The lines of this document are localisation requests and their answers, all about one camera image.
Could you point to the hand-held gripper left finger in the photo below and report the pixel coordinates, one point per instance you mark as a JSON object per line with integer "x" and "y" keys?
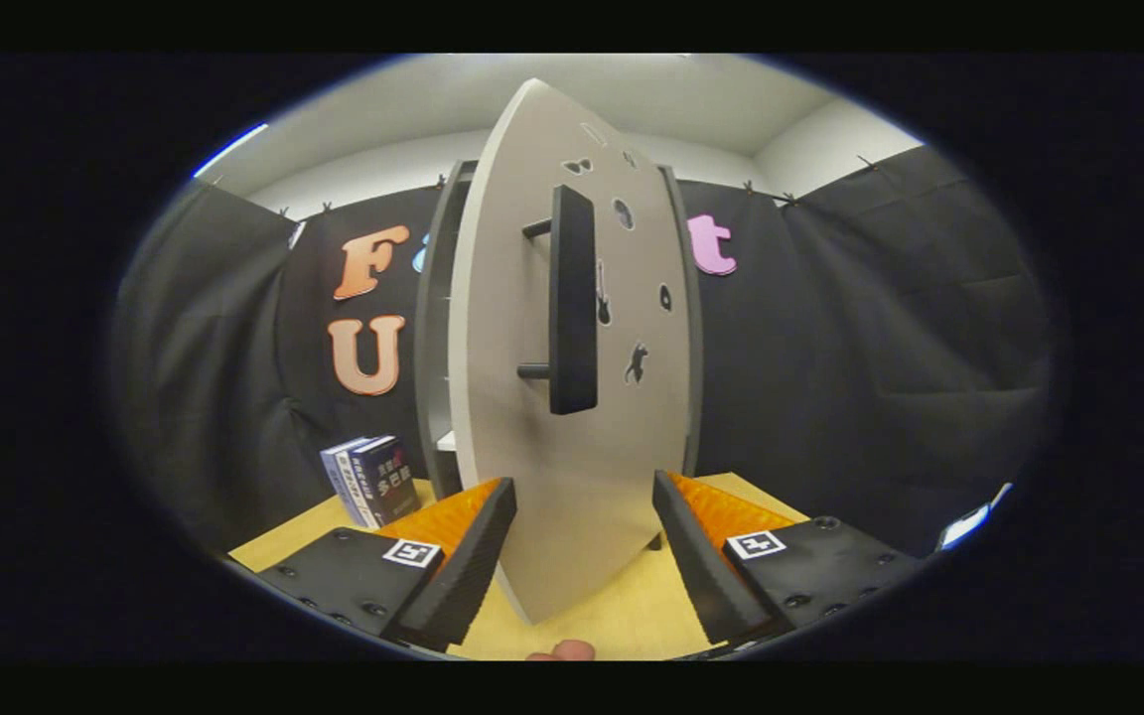
{"x": 468, "y": 566}

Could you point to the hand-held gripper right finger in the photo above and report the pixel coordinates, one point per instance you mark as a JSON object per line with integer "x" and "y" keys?
{"x": 696, "y": 566}

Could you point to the white cabinet door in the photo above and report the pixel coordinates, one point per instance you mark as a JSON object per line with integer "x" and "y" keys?
{"x": 502, "y": 477}

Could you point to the dark blue book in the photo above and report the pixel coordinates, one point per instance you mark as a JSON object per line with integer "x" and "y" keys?
{"x": 388, "y": 482}

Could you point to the white cabinet shelf board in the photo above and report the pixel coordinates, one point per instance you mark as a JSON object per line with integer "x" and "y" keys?
{"x": 446, "y": 441}

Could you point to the white-spined blue book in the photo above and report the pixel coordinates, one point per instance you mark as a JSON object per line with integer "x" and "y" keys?
{"x": 349, "y": 482}

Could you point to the light blue book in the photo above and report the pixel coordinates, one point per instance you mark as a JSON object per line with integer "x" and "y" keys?
{"x": 331, "y": 472}

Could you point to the grey open-front cabinet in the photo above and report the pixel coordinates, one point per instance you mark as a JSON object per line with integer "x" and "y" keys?
{"x": 430, "y": 328}

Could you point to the black backdrop cloth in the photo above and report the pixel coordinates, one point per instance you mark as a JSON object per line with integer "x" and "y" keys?
{"x": 830, "y": 348}

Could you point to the white and blue object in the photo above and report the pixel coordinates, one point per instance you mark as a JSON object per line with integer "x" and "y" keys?
{"x": 967, "y": 522}

